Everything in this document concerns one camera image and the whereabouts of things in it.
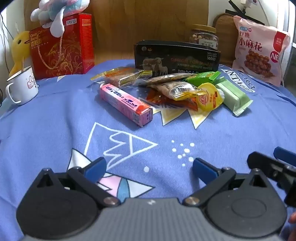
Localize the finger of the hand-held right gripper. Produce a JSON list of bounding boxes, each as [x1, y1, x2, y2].
[[247, 152, 296, 207], [273, 147, 296, 168]]

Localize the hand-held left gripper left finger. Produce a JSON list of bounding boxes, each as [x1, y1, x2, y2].
[[31, 157, 121, 208]]

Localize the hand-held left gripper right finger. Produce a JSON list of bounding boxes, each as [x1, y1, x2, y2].
[[183, 158, 273, 208]]

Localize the pink long snack box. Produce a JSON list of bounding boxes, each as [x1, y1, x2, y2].
[[99, 83, 153, 127]]

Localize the yellow jelly cup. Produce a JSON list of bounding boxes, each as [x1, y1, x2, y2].
[[195, 83, 225, 112]]

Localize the pale green wafer packet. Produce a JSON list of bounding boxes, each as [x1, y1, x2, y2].
[[215, 76, 253, 117]]

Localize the red orange snack packet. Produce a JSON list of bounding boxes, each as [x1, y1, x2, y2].
[[145, 89, 199, 111]]

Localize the clear barcode nut packet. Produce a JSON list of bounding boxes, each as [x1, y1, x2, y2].
[[148, 82, 206, 102]]

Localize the bright green snack packet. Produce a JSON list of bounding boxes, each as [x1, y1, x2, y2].
[[184, 71, 221, 87]]

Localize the orange clear snack bar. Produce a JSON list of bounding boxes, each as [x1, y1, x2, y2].
[[90, 67, 148, 88]]

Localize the clear brown nut packet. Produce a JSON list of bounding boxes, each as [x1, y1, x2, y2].
[[139, 74, 192, 86]]

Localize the black rectangular tin box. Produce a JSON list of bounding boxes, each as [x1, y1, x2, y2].
[[134, 40, 221, 77]]

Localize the blue printed blanket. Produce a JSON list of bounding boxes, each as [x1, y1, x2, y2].
[[0, 59, 296, 241]]

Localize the pink snack bag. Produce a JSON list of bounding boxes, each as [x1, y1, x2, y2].
[[232, 15, 290, 87]]

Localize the white enamel mug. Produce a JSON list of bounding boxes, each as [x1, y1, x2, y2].
[[5, 65, 39, 106]]

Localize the red gift box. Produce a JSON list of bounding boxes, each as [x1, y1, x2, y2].
[[29, 13, 95, 80]]

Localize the clear nut jar gold lid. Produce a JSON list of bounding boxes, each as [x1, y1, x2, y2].
[[190, 24, 219, 50]]

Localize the brown wooden board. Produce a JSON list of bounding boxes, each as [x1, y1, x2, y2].
[[213, 13, 241, 68]]

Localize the yellow duck toy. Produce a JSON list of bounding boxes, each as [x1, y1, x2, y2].
[[8, 31, 31, 78]]

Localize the black crossed tape strips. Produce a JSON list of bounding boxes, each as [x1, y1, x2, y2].
[[228, 0, 265, 25]]

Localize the white power strip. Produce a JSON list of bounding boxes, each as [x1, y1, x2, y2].
[[240, 0, 259, 10]]

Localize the pink blue plush toy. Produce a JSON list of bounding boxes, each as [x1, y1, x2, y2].
[[31, 0, 90, 37]]

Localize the wood grain wall panel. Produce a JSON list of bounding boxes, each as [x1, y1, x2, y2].
[[24, 0, 208, 66]]

